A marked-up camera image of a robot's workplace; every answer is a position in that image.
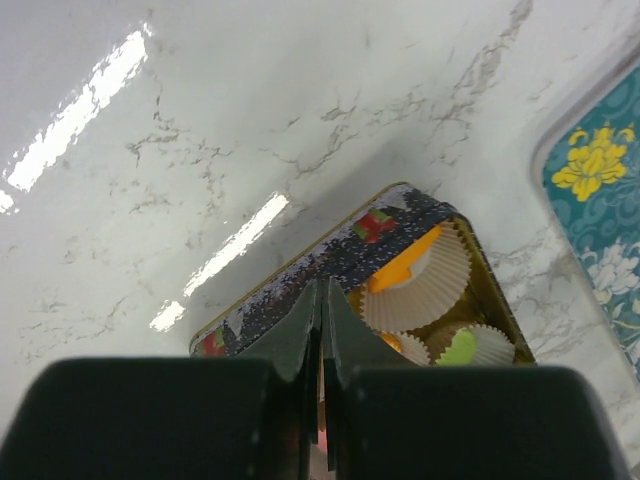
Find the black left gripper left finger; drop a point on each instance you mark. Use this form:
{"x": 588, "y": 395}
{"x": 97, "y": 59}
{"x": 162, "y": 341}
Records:
{"x": 250, "y": 416}

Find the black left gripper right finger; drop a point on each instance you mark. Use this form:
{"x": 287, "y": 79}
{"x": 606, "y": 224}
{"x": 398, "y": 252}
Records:
{"x": 390, "y": 419}

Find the orange round cookie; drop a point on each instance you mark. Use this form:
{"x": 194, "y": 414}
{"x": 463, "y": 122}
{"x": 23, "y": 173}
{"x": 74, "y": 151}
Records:
{"x": 392, "y": 340}

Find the green cookie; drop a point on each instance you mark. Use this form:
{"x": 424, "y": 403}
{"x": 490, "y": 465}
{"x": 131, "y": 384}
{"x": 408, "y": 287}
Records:
{"x": 461, "y": 351}

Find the orange fish cookie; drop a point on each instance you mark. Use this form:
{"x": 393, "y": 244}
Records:
{"x": 406, "y": 266}

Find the square cookie tin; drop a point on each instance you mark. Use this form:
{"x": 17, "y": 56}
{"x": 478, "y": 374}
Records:
{"x": 351, "y": 253}

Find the white paper cup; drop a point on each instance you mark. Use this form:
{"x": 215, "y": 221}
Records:
{"x": 414, "y": 349}
{"x": 430, "y": 295}
{"x": 493, "y": 346}

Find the teal floral tray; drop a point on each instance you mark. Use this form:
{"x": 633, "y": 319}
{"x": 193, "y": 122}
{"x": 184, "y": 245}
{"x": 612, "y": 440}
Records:
{"x": 586, "y": 166}

